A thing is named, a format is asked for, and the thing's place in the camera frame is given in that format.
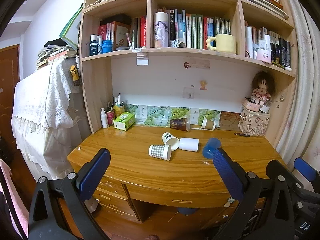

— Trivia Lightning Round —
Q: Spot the pink white cosmetic box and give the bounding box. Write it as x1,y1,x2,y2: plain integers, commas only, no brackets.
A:
255,48,273,64

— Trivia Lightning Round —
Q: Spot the wide desk drawer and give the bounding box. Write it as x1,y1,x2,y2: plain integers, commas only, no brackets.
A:
126,183,241,210

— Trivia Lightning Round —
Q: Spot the brown wooden door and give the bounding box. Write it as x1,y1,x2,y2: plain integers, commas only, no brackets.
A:
0,44,21,165

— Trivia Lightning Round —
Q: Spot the white lace cloth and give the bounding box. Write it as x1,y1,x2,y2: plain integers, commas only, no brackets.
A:
11,58,85,150

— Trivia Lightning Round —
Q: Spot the green leaf card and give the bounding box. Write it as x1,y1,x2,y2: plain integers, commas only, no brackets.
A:
169,107,191,121
198,108,222,128
124,104,148,125
144,105,170,127

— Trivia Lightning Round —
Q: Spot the green framed picture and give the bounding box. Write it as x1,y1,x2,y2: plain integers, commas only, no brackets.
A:
59,3,84,51

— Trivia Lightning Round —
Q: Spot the blue plastic cup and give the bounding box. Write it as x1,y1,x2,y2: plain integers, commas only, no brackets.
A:
202,137,222,159

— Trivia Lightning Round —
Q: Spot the yellow green container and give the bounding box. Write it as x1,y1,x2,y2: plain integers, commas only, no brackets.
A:
114,102,125,117

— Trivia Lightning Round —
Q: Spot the dark brown clear cup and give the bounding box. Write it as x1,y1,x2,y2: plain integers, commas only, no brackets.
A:
170,117,192,132

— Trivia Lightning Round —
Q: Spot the stack of old books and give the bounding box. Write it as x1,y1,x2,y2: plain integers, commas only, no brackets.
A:
36,44,80,71

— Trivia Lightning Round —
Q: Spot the row of green spine books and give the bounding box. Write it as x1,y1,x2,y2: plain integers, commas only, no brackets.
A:
169,8,232,49

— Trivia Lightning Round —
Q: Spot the green tissue box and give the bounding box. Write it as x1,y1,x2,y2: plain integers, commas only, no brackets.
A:
113,112,136,131

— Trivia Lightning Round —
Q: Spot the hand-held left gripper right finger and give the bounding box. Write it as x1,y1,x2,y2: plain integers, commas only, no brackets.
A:
212,148,296,240

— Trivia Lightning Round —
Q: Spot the clear note sticker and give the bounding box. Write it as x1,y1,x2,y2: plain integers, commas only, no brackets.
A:
183,87,196,101

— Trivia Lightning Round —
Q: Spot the white printed paper cup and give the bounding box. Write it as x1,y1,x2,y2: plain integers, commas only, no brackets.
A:
162,132,180,151

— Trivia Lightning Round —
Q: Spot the yellow toy keychain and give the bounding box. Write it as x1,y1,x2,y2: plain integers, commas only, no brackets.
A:
69,65,81,87

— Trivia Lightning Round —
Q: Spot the white spray bottle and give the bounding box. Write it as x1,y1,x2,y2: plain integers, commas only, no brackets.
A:
101,108,109,129

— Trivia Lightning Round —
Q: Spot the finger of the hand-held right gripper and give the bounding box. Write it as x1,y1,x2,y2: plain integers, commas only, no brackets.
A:
266,160,295,181
287,157,320,201

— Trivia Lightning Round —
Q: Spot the dark blue bottle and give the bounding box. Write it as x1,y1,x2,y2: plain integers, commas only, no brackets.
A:
89,34,98,57

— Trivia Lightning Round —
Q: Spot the brown card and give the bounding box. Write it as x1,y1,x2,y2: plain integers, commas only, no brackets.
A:
218,111,242,131

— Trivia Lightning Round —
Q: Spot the yellow mug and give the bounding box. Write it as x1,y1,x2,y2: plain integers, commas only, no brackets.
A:
205,34,237,54

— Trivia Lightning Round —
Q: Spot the blue stool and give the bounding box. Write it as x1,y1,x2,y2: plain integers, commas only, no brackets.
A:
177,207,199,216

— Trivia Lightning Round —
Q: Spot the wooden bookshelf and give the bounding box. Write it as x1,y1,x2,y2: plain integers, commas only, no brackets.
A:
79,0,299,151

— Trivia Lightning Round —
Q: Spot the pink cloth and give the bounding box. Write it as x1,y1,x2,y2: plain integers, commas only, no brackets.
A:
0,159,30,240

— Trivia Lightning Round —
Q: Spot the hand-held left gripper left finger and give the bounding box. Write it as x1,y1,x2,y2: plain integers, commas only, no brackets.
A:
28,148,111,240

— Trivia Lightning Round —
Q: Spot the plain white cup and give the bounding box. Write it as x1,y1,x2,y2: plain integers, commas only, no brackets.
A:
179,137,199,152

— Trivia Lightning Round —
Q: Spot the row of red spine books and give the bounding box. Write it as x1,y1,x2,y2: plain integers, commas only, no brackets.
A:
98,15,147,51

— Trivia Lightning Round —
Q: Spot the letter print fabric bag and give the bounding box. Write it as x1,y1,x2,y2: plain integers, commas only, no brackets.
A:
237,110,271,137

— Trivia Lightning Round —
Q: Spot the row of cosmetic boxes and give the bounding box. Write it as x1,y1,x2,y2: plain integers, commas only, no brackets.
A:
244,25,292,68

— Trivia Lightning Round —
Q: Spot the wooden desk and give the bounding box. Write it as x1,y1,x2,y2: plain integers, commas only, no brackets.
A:
67,124,288,231

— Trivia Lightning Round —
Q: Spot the small desk drawer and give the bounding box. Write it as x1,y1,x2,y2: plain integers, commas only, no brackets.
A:
95,181,130,207
94,199,140,222

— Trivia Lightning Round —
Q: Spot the floral cylinder tube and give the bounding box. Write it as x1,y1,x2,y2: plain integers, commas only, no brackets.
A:
153,12,169,48

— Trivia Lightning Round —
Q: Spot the brown haired doll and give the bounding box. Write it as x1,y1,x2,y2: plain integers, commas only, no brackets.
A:
251,71,275,105

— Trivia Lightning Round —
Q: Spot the brown and white paper cup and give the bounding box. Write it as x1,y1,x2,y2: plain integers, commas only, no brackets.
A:
201,118,216,131

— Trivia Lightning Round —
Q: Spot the black box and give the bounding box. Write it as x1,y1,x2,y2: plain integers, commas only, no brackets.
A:
100,14,132,27

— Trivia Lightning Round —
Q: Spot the checkered paper cup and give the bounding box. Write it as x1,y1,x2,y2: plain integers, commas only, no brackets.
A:
149,144,172,161

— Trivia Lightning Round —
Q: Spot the blue jar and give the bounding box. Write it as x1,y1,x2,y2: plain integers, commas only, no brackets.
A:
102,40,113,54

